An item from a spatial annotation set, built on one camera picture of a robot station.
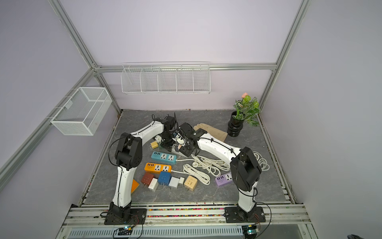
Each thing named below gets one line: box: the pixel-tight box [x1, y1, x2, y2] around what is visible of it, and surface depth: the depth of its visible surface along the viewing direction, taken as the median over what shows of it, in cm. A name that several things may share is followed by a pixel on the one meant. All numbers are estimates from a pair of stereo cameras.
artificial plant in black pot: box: [226, 92, 261, 137], surface depth 91 cm
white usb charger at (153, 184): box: [148, 177, 159, 193], surface depth 82 cm
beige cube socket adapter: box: [184, 175, 198, 192], surface depth 81 cm
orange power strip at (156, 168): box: [144, 162, 173, 174], surface depth 89 cm
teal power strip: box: [151, 151, 178, 165], surface depth 94 cm
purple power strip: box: [214, 171, 233, 186], surface depth 85 cm
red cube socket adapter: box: [140, 172, 155, 186], surface depth 82 cm
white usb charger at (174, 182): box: [168, 176, 180, 189], surface depth 85 cm
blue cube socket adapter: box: [157, 171, 172, 186], surface depth 83 cm
